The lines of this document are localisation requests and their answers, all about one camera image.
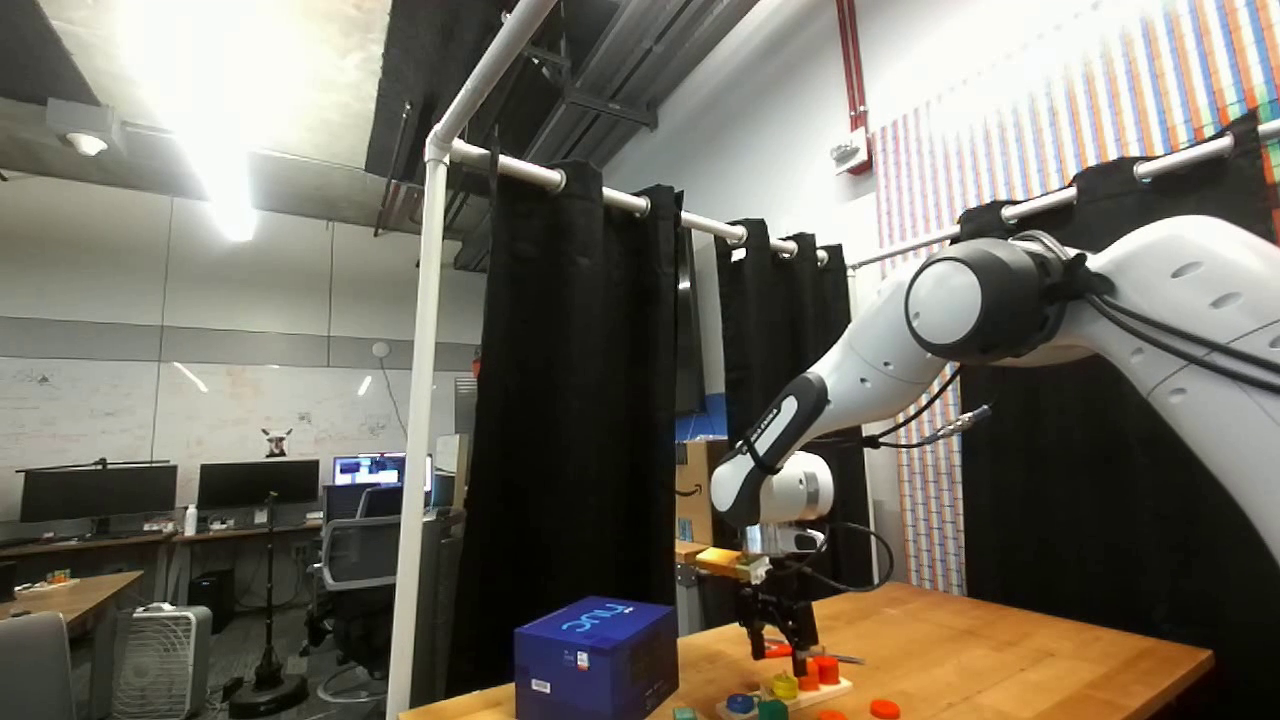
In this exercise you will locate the round ceiling lamp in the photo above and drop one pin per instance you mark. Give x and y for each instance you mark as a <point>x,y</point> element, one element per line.
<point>86,143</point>

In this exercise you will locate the green cube block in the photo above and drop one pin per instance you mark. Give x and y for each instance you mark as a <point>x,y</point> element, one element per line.
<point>687,713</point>

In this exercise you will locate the long office desk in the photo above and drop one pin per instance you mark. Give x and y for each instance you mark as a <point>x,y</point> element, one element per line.
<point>133,539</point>

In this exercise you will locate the green hexagon block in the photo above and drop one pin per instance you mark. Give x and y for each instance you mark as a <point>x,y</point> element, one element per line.
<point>769,713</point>

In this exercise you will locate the black stand with round base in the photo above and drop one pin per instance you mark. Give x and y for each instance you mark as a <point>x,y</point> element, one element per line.
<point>264,690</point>

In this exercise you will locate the large black monitor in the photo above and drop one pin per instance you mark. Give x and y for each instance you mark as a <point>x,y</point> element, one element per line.
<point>99,494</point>

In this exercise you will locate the yellow cylinder block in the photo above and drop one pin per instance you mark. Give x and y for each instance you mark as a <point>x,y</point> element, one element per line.
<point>783,685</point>

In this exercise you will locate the wooden workbench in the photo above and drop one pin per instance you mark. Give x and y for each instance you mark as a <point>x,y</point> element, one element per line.
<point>713,563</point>

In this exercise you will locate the red wall pipe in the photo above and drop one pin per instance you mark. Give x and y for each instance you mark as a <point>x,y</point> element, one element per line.
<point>849,67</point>

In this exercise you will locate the white floor fan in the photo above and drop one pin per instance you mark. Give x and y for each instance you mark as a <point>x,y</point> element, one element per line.
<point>161,662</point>

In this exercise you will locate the silver curtain rod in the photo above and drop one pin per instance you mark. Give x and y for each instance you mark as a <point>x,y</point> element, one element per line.
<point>532,171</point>

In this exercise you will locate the blue cardboard box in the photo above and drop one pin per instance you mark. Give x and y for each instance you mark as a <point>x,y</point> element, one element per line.
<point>597,662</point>

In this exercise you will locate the grey chair back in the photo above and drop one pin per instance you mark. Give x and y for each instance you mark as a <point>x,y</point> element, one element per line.
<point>35,667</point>

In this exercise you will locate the mesh office chair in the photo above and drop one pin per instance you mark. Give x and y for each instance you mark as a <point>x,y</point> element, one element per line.
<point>357,552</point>

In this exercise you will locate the silver rod with black clamps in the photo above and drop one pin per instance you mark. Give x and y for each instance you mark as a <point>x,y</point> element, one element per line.
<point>1174,159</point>

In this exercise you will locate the white wall alarm box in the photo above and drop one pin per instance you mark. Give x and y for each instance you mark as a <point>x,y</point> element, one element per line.
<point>849,148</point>

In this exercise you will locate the white pipe frame post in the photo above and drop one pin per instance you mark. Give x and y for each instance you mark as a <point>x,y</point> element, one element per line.
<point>417,401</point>

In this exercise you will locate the orange cylinder block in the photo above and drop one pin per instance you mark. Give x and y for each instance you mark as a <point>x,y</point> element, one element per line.
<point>809,676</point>
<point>831,671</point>

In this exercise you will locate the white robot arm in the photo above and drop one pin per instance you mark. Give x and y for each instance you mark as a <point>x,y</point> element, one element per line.
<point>1200,315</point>

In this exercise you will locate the orange flat disc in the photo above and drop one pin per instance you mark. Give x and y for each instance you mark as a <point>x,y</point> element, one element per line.
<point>885,710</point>

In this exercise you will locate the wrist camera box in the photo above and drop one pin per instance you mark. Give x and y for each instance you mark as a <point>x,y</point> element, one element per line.
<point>789,539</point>

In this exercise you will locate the small wooden desk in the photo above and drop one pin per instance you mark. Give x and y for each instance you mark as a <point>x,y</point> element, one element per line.
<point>73,594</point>

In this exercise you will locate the black curtain beside striped panel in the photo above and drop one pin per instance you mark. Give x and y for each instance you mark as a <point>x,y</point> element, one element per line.
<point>1093,534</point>

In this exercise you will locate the lit blue screen monitor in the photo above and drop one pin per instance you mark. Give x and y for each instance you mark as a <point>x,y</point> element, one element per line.
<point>365,471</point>

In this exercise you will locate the wide black curtain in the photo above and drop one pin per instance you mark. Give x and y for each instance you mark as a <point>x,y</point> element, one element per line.
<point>572,426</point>

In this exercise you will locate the narrow black curtain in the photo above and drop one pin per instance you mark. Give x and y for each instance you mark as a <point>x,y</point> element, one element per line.
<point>784,320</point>

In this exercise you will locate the colourful striped wall panel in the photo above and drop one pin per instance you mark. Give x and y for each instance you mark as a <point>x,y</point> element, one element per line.
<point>933,185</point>

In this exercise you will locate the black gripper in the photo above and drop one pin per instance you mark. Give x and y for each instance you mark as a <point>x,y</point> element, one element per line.
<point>777,594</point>

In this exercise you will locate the blue round block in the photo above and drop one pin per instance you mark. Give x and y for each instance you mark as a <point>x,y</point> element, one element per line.
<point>739,702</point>

